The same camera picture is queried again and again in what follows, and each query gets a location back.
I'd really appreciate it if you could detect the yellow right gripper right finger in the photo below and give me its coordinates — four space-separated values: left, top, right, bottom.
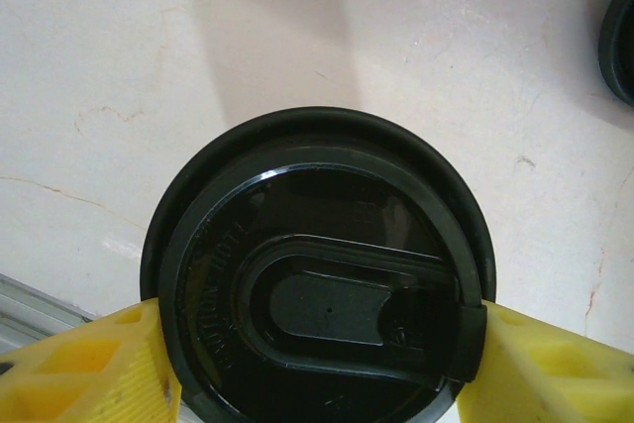
458 299 634 423

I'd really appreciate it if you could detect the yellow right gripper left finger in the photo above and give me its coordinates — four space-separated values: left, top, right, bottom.
0 296 182 423

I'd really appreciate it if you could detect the long aluminium frame rail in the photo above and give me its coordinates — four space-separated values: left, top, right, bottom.
0 271 108 345

